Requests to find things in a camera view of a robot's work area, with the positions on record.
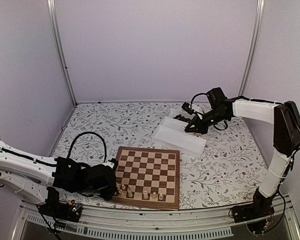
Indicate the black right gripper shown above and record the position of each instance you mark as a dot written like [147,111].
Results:
[199,127]

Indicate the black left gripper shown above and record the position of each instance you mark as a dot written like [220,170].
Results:
[110,192]

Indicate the light chess knight piece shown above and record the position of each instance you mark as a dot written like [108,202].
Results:
[120,192]

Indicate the light chess piece rook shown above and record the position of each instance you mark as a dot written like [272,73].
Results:
[129,194]

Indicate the light chess queen piece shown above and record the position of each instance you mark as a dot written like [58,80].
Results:
[145,195]

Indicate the wooden chess board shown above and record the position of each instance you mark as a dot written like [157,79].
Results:
[151,170]

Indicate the light chess piece bishop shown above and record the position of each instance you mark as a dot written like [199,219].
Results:
[154,195]

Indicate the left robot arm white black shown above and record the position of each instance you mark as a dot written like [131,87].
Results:
[38,178]

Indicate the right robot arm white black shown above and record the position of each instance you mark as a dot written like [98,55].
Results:
[283,116]

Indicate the pile of dark chess pieces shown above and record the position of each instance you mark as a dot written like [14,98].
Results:
[182,118]

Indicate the white plastic divided tray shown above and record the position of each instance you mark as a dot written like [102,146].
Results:
[169,133]

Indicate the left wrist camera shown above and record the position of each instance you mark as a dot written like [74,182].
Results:
[112,163]

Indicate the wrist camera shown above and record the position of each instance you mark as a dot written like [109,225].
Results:
[112,163]
[192,109]

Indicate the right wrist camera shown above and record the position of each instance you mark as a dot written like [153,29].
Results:
[192,109]

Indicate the front aluminium rail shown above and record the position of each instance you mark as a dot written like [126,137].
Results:
[213,223]

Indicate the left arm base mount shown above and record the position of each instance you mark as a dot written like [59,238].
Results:
[53,207]

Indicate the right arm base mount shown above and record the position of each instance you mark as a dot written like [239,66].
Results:
[260,213]

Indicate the right aluminium frame post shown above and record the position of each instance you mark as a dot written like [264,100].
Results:
[257,24]

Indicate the aluminium frame post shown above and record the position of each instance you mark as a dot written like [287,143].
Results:
[257,24]
[51,7]

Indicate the left aluminium frame post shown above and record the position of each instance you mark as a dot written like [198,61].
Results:
[51,7]

